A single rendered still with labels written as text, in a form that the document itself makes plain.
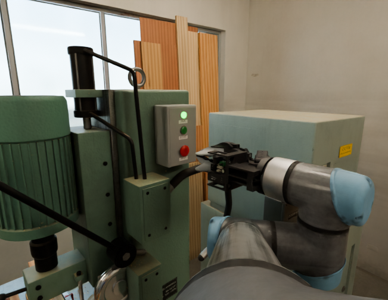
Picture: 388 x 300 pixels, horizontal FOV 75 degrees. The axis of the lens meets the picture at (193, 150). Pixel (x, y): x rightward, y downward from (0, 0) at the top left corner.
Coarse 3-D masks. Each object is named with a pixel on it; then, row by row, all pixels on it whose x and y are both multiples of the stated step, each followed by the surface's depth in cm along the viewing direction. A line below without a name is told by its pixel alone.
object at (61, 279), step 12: (72, 252) 72; (60, 264) 67; (72, 264) 67; (84, 264) 69; (24, 276) 63; (36, 276) 62; (48, 276) 63; (60, 276) 65; (72, 276) 67; (84, 276) 69; (36, 288) 61; (48, 288) 63; (60, 288) 65; (72, 288) 68
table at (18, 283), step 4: (16, 280) 84; (20, 280) 84; (4, 284) 83; (8, 284) 83; (12, 284) 83; (16, 284) 83; (20, 284) 83; (0, 288) 81; (4, 288) 81; (8, 288) 81; (12, 288) 81; (16, 288) 81; (20, 288) 81; (0, 292) 79; (4, 292) 79; (8, 292) 79; (24, 292) 79; (20, 296) 78; (24, 296) 78
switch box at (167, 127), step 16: (160, 112) 65; (176, 112) 64; (192, 112) 68; (160, 128) 66; (176, 128) 65; (192, 128) 69; (160, 144) 67; (176, 144) 66; (192, 144) 70; (160, 160) 68; (176, 160) 67; (192, 160) 71
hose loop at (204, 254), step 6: (186, 168) 74; (192, 168) 74; (180, 174) 71; (186, 174) 72; (192, 174) 74; (174, 180) 70; (180, 180) 71; (174, 186) 69; (228, 192) 90; (228, 198) 91; (228, 204) 92; (228, 210) 92; (204, 252) 89; (198, 258) 88; (204, 258) 88
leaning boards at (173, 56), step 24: (144, 24) 203; (168, 24) 216; (144, 48) 200; (168, 48) 216; (192, 48) 232; (216, 48) 245; (144, 72) 202; (168, 72) 219; (192, 72) 235; (216, 72) 249; (192, 96) 238; (216, 96) 252; (192, 192) 225; (192, 216) 229; (192, 240) 232
